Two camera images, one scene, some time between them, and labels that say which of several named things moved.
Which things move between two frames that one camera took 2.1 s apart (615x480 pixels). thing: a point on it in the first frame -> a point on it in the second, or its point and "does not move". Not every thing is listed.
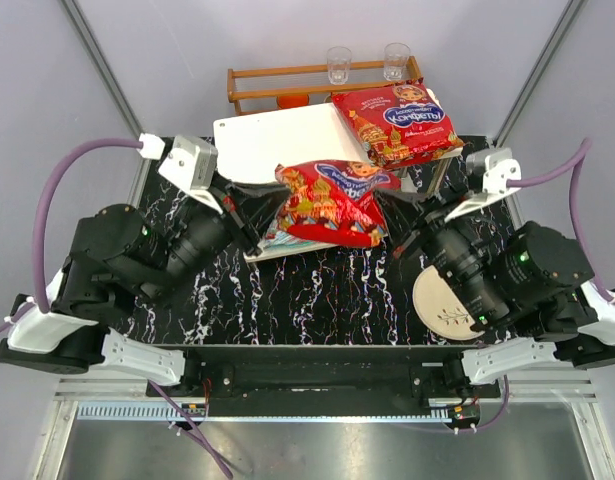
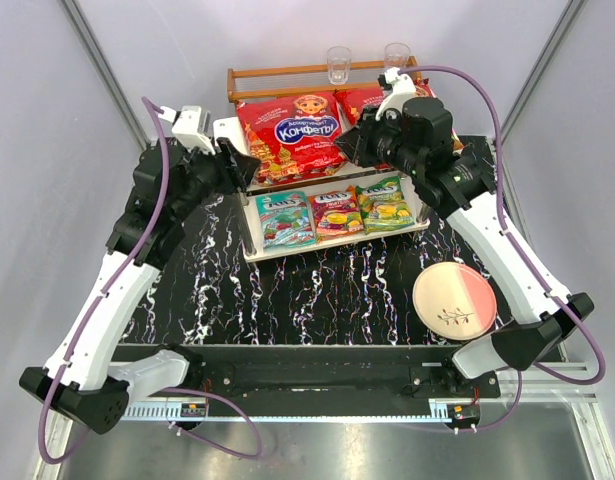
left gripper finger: [251, 195] -> [228, 151]
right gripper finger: [404, 223] -> [350, 142]
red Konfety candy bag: [334, 200] -> [293, 139]
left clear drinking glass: [339, 60] does not move
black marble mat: [345, 298] does not move
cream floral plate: [440, 309] does not move
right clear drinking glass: [395, 61] does not move
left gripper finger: [256, 223] -> [244, 169]
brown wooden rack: [316, 82] does not move
